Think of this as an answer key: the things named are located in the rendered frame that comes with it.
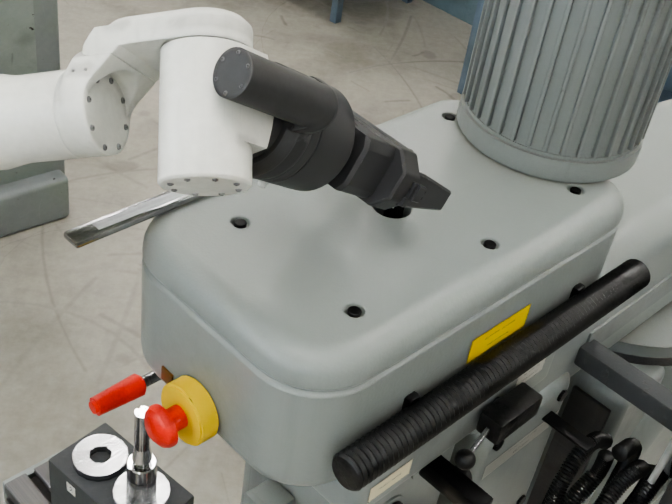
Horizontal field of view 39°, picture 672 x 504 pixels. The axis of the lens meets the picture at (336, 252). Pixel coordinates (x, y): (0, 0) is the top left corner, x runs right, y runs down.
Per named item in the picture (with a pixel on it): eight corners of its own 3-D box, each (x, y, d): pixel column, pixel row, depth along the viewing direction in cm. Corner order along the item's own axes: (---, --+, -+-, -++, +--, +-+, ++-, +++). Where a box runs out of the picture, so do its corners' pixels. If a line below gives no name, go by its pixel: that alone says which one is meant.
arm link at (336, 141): (291, 171, 88) (201, 144, 78) (343, 79, 86) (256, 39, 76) (384, 244, 81) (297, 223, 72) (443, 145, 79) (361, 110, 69)
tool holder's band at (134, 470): (120, 463, 149) (120, 459, 149) (145, 449, 152) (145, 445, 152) (138, 482, 147) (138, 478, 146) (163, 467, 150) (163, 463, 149)
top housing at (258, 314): (294, 523, 80) (317, 388, 70) (114, 347, 93) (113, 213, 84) (601, 308, 109) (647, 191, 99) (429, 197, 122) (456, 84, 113)
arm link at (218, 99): (235, 212, 76) (125, 186, 66) (236, 81, 77) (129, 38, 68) (354, 193, 69) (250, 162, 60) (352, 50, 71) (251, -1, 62)
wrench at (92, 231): (83, 256, 79) (83, 248, 78) (56, 232, 81) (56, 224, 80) (297, 166, 94) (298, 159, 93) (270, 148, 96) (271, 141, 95)
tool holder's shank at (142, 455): (127, 460, 149) (127, 410, 142) (144, 450, 151) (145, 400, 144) (139, 472, 147) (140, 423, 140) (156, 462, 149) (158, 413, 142)
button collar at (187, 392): (199, 459, 84) (203, 412, 80) (159, 418, 87) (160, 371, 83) (217, 449, 85) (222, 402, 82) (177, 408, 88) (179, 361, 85)
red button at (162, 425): (165, 461, 82) (166, 429, 80) (137, 433, 84) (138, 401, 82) (196, 443, 84) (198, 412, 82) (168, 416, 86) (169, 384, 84)
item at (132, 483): (120, 487, 153) (120, 463, 149) (144, 473, 156) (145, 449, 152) (138, 506, 150) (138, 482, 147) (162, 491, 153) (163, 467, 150)
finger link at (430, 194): (430, 212, 86) (393, 200, 81) (449, 181, 85) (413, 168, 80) (443, 221, 85) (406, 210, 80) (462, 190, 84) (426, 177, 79)
